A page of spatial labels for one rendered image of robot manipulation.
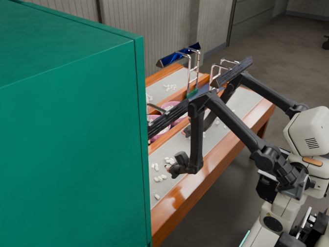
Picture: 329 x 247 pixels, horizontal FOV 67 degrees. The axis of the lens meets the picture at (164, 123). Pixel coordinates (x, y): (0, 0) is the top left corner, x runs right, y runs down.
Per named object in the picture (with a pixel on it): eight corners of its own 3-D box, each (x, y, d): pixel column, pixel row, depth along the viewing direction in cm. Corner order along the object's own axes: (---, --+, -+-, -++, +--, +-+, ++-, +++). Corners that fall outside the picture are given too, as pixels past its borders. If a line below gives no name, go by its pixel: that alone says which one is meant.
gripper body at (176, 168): (167, 170, 146) (175, 168, 141) (177, 160, 153) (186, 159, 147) (173, 179, 147) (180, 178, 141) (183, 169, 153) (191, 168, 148)
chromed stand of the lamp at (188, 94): (198, 91, 261) (202, 50, 234) (186, 99, 249) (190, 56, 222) (183, 86, 271) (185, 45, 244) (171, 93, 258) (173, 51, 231)
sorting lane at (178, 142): (264, 97, 245) (265, 95, 243) (129, 232, 133) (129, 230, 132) (236, 87, 260) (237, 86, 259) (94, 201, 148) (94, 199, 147)
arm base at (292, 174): (296, 187, 97) (305, 169, 104) (283, 171, 97) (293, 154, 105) (278, 191, 104) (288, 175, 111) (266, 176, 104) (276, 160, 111)
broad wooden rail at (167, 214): (272, 113, 247) (278, 97, 236) (147, 259, 136) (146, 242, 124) (261, 109, 253) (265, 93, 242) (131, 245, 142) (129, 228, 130)
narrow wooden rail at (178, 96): (208, 83, 280) (210, 74, 274) (65, 181, 169) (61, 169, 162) (204, 82, 283) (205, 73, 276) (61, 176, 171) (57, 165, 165)
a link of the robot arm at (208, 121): (235, 88, 143) (243, 82, 150) (227, 82, 144) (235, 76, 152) (202, 134, 173) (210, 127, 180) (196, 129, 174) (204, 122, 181)
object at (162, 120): (192, 108, 171) (193, 99, 166) (125, 158, 132) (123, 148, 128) (182, 104, 175) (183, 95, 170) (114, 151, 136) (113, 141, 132)
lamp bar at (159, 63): (201, 49, 259) (201, 42, 254) (162, 68, 220) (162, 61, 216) (195, 47, 263) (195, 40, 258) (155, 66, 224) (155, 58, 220)
